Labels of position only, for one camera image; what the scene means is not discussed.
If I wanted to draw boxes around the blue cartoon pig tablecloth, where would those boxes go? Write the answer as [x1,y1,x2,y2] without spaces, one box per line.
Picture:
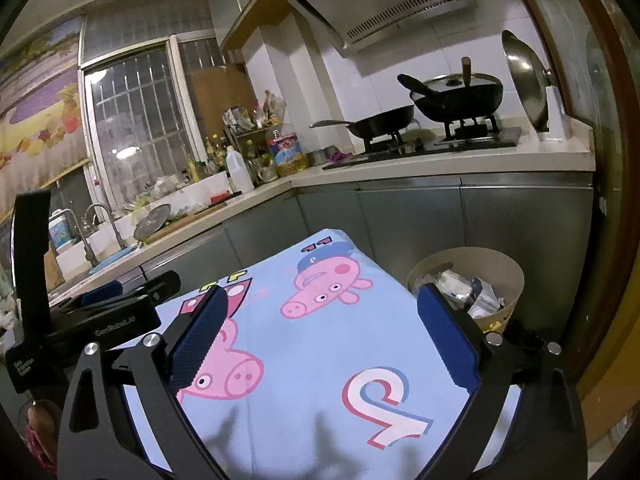
[117,227,524,480]

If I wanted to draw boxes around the steel sink faucet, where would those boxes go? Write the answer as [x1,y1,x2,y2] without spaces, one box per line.
[49,203,128,268]

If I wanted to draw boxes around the left hand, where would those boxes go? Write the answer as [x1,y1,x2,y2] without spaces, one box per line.
[26,402,58,477]

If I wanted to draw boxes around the white plastic jug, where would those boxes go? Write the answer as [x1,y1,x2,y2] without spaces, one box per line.
[226,145,254,194]

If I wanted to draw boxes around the fruit wall picture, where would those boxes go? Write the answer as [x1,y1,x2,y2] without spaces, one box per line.
[0,18,88,214]

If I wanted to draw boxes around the beige round trash bin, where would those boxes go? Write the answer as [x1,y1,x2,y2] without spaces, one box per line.
[407,247,525,333]

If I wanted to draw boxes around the large cooking oil bottle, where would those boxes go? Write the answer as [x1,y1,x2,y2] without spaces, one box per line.
[266,125,308,177]

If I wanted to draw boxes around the black gas stove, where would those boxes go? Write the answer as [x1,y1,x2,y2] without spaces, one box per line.
[323,119,523,170]

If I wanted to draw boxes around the black wok with lid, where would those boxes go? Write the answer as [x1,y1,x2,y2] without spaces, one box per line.
[397,56,503,124]

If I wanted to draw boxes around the barred kitchen window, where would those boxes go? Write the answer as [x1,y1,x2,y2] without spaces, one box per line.
[79,30,222,208]

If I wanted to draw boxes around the grey kitchen cabinets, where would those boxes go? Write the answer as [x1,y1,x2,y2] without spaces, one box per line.
[44,171,597,331]

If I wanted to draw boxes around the black frying pan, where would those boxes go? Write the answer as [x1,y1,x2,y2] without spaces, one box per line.
[310,104,414,141]

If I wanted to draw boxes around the wooden cutting board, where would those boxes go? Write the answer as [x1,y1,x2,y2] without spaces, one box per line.
[144,203,227,245]

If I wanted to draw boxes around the steel wok lid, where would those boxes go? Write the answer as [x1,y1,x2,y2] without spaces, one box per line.
[501,29,550,133]

